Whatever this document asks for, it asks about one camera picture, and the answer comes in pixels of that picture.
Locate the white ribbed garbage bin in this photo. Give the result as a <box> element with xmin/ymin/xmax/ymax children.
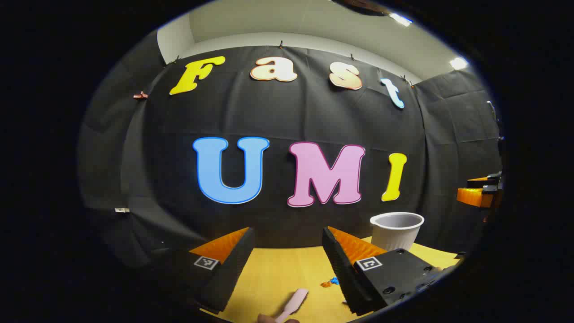
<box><xmin>370</xmin><ymin>212</ymin><xmax>425</xmax><ymax>252</ymax></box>

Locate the black backdrop cloth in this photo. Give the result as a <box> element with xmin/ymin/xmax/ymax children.
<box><xmin>78</xmin><ymin>29</ymin><xmax>503</xmax><ymax>270</ymax></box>

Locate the yellow wooden desktop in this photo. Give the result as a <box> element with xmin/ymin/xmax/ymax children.
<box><xmin>200</xmin><ymin>237</ymin><xmax>460</xmax><ymax>323</ymax></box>

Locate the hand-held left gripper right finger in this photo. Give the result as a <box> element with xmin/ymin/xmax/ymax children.
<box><xmin>322</xmin><ymin>226</ymin><xmax>467</xmax><ymax>316</ymax></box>

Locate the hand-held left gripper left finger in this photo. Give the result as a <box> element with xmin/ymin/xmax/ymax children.
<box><xmin>148</xmin><ymin>227</ymin><xmax>255</xmax><ymax>314</ymax></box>

